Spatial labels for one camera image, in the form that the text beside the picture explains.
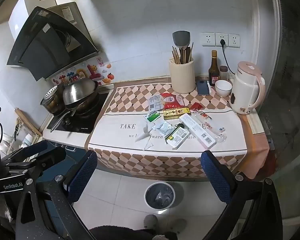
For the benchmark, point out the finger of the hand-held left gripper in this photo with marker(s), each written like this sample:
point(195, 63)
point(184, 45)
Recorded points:
point(45, 160)
point(32, 150)

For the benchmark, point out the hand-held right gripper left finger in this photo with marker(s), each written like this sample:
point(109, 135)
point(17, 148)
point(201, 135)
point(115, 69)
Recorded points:
point(82, 175)

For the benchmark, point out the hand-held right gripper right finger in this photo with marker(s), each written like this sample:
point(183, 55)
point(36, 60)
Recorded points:
point(217, 177)

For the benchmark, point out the clear plastic blister pack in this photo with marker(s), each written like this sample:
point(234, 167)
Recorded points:
point(221, 133)
point(202, 117)

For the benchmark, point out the long white box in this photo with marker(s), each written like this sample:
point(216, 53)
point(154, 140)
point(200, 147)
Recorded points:
point(196, 131)

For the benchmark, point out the green yellow medicine box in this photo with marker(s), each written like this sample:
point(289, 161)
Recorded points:
point(177, 136)

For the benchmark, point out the white round trash bin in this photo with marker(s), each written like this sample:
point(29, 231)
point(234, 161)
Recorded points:
point(160, 196)

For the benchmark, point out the clear plastic bag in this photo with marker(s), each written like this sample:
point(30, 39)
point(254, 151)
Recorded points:
point(163, 127)

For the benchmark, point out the green white packet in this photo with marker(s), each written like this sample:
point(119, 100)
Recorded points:
point(152, 117)

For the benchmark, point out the white plastic bottle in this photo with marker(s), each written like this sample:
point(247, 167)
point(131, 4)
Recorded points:
point(28, 140)

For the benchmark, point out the pink under cloth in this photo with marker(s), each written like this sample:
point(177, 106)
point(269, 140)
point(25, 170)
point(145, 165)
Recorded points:
point(257, 152)

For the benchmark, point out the pot with steamer insert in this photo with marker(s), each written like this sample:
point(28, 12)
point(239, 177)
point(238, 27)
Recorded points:
point(51, 101)

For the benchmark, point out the black cooktop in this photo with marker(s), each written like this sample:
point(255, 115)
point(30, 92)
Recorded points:
point(87, 122)

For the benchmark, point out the checkered printed tablecloth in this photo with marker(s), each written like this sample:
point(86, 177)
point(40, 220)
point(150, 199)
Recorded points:
point(115, 130)

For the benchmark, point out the black wok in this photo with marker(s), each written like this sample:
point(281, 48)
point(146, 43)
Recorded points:
point(86, 106)

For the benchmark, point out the small red wrapper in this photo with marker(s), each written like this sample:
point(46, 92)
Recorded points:
point(195, 106)

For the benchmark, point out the stainless steel wok lid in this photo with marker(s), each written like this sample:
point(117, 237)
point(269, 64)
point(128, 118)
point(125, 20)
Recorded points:
point(80, 91)

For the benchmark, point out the white bowl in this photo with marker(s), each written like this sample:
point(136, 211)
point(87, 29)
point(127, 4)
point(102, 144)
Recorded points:
point(223, 88)

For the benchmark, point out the red white snack packet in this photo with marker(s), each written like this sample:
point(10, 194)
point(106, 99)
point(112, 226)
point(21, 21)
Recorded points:
point(172, 99)

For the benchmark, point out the blue phone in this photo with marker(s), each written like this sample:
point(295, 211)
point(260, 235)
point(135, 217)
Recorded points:
point(203, 87)

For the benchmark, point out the white pink electric kettle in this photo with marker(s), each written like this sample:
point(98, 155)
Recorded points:
point(245, 90)

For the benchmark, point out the white packet blue print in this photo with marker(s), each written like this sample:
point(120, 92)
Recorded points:
point(155, 102)

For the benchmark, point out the black range hood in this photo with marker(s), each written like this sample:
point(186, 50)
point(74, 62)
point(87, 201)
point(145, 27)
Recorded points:
point(45, 47)

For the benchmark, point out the small spice jar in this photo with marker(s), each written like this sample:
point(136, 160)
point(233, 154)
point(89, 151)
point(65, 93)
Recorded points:
point(223, 73)

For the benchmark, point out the dark sauce bottle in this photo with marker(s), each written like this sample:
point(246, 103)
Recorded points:
point(213, 71)

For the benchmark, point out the cream utensil holder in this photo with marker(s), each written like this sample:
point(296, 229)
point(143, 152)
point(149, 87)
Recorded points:
point(182, 76)

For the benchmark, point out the wooden cooking utensil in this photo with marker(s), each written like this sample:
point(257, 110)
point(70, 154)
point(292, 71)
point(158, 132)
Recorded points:
point(188, 53)

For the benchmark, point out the bundle of wooden chopsticks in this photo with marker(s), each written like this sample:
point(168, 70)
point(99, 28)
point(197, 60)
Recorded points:
point(176, 55)

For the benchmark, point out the grey spatula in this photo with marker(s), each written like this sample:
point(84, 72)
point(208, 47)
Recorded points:
point(181, 40)

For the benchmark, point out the colourful wall stickers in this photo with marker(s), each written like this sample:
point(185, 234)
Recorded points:
point(90, 72)

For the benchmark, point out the white wall socket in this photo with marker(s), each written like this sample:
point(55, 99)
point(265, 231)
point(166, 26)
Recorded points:
point(233, 40)
point(208, 39)
point(218, 36)

